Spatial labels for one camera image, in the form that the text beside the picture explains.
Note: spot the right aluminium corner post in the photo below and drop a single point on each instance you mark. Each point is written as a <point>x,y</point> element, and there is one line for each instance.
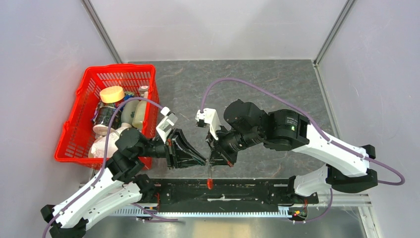
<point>334,31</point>

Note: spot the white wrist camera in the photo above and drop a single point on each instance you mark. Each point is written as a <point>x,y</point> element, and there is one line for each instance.
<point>209,117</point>
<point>165,126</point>

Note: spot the cream bottle with pink cap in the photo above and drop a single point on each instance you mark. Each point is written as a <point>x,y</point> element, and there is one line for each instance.
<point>139,114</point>

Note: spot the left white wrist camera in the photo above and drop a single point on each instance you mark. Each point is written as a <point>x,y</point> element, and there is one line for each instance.
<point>165,126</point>

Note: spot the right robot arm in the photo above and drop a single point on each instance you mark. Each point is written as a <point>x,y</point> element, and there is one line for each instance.
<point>345,169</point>

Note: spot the pale green bottle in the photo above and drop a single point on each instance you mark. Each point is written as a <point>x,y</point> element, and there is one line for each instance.
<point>128,111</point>

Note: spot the left aluminium corner post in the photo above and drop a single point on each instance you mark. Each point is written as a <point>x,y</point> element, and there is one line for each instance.
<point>92,13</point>

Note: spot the aluminium toothed cable duct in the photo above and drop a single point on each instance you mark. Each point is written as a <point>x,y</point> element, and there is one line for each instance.
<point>133,211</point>

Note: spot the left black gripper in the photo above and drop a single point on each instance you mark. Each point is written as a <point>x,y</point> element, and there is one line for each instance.
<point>179,150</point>

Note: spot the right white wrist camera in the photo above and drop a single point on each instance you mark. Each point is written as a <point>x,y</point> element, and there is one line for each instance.
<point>209,117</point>

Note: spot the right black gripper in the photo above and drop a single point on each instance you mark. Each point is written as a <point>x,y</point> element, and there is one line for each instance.
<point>219,154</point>

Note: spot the aluminium corner post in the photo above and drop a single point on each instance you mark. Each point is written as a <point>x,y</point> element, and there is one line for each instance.
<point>92,13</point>
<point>334,31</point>

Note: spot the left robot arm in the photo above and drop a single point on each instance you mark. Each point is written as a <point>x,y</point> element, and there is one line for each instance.
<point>119,182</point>

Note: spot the jar with yellow lid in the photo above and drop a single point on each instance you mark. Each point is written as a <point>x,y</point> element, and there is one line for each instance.
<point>110,98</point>

